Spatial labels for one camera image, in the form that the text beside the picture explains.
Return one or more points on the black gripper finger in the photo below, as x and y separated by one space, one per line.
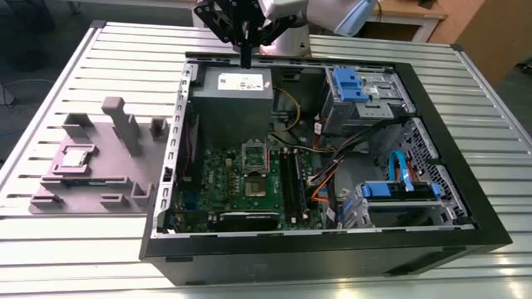
274 29
214 21

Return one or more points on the silver CPU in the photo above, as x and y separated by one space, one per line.
75 157

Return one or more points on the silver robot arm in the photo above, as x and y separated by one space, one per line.
291 34

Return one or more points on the blue drive bay latch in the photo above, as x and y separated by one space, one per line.
350 84

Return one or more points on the grey power supply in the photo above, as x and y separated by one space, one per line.
232 109

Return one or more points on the wooden desk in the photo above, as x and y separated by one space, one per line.
415 11

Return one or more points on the grey metal drive cage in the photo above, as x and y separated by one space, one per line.
374 110

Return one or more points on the thin locking lever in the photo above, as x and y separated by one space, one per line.
270 162

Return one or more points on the black chair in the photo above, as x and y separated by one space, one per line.
24 31

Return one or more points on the black RAM slot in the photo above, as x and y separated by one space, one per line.
284 183

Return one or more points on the grey parts rack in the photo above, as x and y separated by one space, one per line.
108 168

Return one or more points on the wooden cabinet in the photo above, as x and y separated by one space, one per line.
499 31

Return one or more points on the hard disk in blue carrier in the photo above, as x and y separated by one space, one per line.
376 190

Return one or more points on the green motherboard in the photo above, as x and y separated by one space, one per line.
216 202

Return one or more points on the blue expansion slot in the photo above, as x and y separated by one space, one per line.
191 202

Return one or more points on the green RAM stick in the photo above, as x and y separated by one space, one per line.
86 182

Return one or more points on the black graphics card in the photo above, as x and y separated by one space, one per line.
250 220

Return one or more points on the grey metal disk bay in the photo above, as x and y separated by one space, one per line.
410 207

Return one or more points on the black PC case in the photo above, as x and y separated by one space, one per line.
291 264

